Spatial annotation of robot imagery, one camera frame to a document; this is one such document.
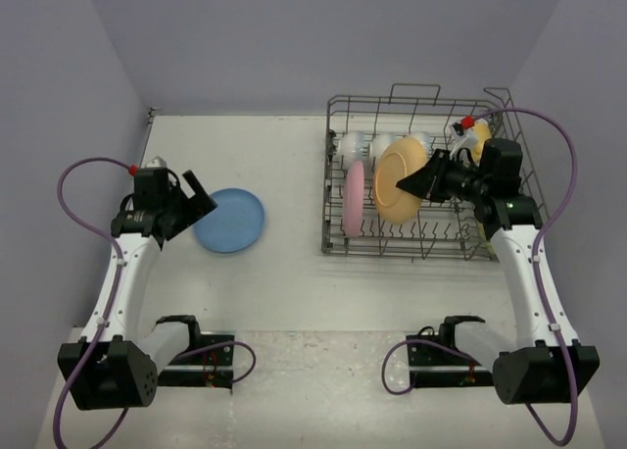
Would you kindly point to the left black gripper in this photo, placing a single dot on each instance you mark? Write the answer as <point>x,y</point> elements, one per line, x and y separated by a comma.
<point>196,206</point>

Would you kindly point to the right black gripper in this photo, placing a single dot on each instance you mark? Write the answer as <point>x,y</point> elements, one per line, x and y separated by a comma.
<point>429,180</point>

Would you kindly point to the orange yellow plate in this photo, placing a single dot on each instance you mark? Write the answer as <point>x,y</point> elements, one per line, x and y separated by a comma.
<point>402,158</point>

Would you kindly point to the white bowl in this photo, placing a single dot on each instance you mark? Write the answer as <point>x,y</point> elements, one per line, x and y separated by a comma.
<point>425,139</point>
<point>379,144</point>
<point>351,147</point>

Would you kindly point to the blue plate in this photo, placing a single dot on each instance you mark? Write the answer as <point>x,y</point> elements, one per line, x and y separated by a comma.
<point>236,223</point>

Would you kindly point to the pink plate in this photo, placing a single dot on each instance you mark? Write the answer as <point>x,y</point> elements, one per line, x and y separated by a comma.
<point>353,200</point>

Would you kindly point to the yellow mug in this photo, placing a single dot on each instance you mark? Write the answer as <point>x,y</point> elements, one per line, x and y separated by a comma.
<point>479,133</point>

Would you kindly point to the light green mug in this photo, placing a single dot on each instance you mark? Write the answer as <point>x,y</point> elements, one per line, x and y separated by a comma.
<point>483,233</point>

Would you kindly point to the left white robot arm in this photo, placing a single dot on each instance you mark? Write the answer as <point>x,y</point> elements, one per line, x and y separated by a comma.
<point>111,366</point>

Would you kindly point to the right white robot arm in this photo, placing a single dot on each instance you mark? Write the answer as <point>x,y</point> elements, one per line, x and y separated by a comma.
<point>546,362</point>

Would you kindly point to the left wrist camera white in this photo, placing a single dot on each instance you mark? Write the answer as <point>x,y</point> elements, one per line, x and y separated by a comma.
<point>155,163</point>

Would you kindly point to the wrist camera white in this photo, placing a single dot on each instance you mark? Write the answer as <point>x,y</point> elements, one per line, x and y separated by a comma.
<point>467,138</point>
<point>155,163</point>

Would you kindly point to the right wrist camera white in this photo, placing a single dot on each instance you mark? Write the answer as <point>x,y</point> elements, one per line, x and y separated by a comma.
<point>467,138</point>

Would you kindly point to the grey wire dish rack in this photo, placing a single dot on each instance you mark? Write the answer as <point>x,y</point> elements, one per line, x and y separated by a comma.
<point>462,204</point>

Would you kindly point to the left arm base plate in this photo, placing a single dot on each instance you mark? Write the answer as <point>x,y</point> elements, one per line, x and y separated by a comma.
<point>211,369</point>

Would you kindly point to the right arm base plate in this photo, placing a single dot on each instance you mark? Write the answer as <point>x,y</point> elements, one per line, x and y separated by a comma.
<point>433,368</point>

